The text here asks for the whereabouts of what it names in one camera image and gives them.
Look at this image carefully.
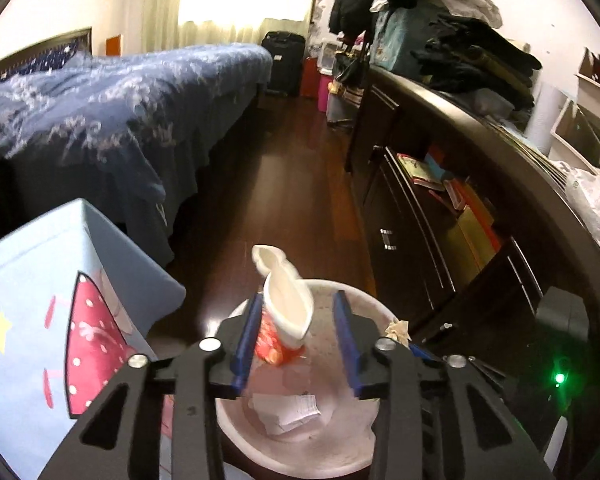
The white plastic bag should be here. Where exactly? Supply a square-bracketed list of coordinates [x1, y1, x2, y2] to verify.
[550, 160, 600, 286]

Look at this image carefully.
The pink storage bin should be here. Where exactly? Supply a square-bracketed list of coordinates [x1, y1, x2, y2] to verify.
[316, 74, 336, 112]

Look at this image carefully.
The round white trash bin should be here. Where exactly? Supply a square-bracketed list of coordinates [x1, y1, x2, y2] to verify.
[214, 278, 411, 478]

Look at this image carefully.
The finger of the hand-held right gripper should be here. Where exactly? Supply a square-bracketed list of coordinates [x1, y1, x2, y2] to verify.
[408, 343, 445, 366]

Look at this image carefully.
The crushed white paper cup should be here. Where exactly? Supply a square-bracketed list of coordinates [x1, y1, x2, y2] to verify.
[251, 244, 315, 367]

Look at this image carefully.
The black suitcase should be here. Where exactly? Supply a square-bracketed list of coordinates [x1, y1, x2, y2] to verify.
[261, 31, 307, 97]

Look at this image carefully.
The stack of books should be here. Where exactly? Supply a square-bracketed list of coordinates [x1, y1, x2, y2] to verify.
[395, 147, 503, 271]

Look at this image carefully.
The pale window curtain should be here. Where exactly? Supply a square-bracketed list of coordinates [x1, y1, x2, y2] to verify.
[140, 0, 326, 53]

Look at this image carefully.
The light blue printed tablecloth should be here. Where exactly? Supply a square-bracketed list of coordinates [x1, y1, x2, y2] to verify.
[0, 198, 187, 480]

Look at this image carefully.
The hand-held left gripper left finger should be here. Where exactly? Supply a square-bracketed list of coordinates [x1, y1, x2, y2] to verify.
[37, 291, 266, 480]

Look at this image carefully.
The dark wooden cabinet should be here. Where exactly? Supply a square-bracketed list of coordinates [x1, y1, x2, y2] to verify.
[345, 65, 600, 401]

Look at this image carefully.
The white storage box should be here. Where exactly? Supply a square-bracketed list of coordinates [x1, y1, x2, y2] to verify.
[550, 97, 600, 171]
[575, 47, 600, 121]

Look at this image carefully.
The white paper roll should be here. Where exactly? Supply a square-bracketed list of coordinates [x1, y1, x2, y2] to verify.
[525, 82, 561, 156]

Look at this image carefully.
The red box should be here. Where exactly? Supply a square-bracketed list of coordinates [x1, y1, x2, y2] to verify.
[300, 56, 321, 98]

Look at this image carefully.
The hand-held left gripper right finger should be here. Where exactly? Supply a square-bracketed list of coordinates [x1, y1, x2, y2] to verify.
[331, 290, 556, 480]

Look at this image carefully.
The bed with blue duvet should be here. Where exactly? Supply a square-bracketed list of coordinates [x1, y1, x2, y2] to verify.
[0, 42, 273, 266]

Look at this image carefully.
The white paper slip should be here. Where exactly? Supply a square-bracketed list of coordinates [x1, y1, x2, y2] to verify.
[252, 394, 322, 436]

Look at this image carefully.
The dark wooden headboard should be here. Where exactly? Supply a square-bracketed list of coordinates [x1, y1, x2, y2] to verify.
[0, 27, 93, 86]

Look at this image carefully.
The pile of folded dark clothes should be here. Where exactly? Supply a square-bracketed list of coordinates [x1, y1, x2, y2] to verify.
[412, 15, 543, 111]

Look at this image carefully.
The crumpled beige tissue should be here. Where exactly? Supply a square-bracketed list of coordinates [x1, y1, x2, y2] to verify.
[384, 319, 412, 347]

